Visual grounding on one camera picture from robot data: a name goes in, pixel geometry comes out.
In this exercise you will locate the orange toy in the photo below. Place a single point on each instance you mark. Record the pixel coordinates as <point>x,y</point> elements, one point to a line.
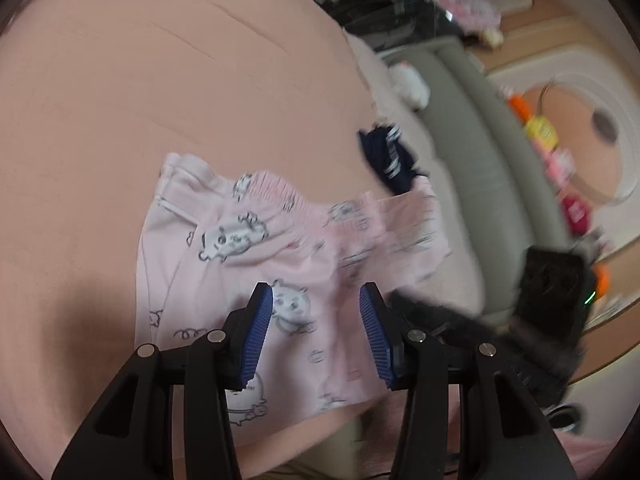
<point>519,106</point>

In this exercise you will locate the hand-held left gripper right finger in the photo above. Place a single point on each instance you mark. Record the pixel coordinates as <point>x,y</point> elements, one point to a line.
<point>375,340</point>

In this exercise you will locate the bed with peach sheet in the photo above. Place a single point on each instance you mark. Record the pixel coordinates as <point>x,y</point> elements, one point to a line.
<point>150,85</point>

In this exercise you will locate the white plush toy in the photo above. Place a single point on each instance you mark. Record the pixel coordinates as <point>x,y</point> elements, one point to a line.
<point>410,85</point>

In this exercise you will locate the pink toy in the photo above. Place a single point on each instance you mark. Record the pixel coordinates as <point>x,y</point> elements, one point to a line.
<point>559,164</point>

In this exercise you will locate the navy garment with striped trim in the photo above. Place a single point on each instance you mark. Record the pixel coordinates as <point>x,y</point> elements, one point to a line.
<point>385,155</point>

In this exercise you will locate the grey-green padded headboard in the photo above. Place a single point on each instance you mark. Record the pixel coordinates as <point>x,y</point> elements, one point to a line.
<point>480,160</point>

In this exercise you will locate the dark bedside shelf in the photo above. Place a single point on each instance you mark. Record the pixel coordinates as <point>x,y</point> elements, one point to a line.
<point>390,0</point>

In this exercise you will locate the pink patterned cloth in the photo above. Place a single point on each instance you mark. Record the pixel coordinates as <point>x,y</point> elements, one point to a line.
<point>465,10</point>

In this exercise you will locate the person's right forearm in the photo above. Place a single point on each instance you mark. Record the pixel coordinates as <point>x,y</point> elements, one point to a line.
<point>525,360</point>

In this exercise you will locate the pink cartoon print pants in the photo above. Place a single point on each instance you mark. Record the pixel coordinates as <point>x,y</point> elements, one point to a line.
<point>300,240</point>

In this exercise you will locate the yellow toy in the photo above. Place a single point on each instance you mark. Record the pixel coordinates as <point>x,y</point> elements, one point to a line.
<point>540,131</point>

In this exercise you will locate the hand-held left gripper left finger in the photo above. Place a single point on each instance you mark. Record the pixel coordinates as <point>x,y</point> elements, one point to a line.
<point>257,340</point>

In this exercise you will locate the pink fuzzy cloth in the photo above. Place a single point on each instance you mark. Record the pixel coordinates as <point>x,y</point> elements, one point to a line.
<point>590,460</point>

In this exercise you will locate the red toy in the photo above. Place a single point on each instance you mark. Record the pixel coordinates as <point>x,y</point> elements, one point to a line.
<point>575,212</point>

